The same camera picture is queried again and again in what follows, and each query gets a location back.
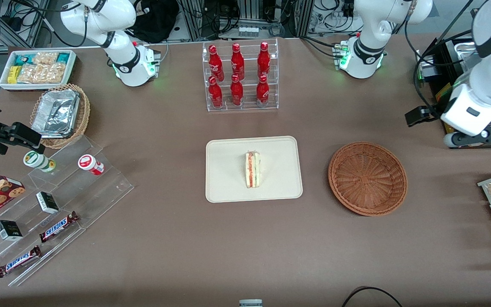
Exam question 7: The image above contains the green lid white cup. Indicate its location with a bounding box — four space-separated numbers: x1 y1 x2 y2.
23 150 57 173

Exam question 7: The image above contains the white plastic snack bin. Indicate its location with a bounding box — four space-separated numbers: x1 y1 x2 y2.
0 49 77 92

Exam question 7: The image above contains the clear acrylic bottle rack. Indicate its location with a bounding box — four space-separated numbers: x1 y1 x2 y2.
202 38 279 113

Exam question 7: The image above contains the clear acrylic stepped display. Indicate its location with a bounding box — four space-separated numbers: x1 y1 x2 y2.
0 136 135 287

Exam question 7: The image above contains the black fabric bag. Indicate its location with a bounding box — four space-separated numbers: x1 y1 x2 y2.
127 0 180 44

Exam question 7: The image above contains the red lid white cup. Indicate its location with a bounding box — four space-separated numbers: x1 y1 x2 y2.
78 154 105 176

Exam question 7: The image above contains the black food warmer machine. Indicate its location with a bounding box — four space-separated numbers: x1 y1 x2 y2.
415 38 491 150

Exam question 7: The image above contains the beige rectangular tray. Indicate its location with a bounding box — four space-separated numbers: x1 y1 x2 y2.
205 136 303 203

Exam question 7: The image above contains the clear rice cracker bag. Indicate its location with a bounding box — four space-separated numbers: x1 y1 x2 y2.
32 52 58 66
17 64 43 84
41 63 66 84

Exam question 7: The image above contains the small black box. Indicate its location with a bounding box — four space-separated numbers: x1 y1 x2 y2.
36 191 60 214
0 220 23 241

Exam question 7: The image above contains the round brown wicker basket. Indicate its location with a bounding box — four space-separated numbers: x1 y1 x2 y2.
328 141 408 217

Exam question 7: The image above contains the silver foil tray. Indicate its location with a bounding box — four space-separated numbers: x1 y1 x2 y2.
31 89 81 139

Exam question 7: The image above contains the triangular sandwich wedge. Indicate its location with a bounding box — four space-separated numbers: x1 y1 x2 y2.
245 150 262 188

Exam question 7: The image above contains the tan oval wicker basket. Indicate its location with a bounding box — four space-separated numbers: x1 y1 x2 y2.
29 83 91 149

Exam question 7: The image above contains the red soda bottle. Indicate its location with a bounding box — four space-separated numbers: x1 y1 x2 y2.
230 43 245 81
256 74 270 107
230 74 244 106
208 44 225 81
257 41 271 78
208 76 224 108

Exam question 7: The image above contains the brown Snickers bar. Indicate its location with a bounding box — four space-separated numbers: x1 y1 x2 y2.
0 245 42 278
39 211 80 243

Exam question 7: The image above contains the black looped cable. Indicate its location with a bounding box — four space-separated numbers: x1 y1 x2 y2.
341 287 404 307

